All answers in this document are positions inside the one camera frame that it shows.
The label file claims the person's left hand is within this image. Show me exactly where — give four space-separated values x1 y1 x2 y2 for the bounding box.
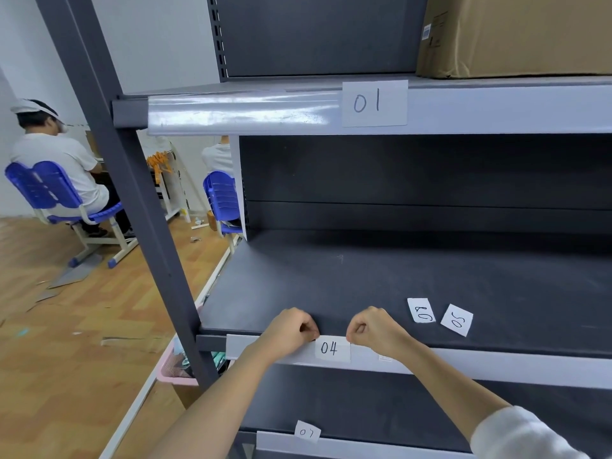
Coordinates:
255 308 320 367

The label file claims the person's right hand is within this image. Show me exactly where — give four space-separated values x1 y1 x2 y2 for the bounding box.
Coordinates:
345 306 416 362

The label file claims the person's right forearm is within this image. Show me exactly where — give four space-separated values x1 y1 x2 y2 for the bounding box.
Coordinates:
397 340 513 444

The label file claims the person's left forearm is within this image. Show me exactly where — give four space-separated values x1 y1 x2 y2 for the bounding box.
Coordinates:
146 345 288 459

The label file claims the pink plastic basket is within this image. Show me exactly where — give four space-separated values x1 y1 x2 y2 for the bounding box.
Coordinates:
156 305 231 389

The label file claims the blue plastic chair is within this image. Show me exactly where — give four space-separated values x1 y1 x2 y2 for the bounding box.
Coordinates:
203 170 244 256
4 160 140 269

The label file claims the grey metal shelving unit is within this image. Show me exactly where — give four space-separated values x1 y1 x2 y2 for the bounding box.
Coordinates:
33 0 612 459

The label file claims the white-legged desk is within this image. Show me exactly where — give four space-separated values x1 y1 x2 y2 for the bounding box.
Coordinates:
85 131 193 224

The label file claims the white sleeve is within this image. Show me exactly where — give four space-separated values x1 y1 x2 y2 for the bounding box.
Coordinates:
470 405 592 459

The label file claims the orange bundle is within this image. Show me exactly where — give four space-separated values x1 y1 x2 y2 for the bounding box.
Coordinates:
146 150 174 188

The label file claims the clear plastic label strip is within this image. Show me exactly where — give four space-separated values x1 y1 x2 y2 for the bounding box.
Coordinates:
147 90 343 136

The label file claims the large white paper label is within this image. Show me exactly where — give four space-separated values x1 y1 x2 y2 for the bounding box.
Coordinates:
341 80 409 128

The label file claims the flat cardboard scrap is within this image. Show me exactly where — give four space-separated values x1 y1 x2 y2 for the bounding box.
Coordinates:
47 253 104 290

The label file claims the brown cardboard box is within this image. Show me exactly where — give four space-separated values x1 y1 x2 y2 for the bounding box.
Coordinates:
415 0 612 80

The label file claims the white head-worn cap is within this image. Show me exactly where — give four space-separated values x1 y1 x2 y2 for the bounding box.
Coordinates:
10 98 59 116

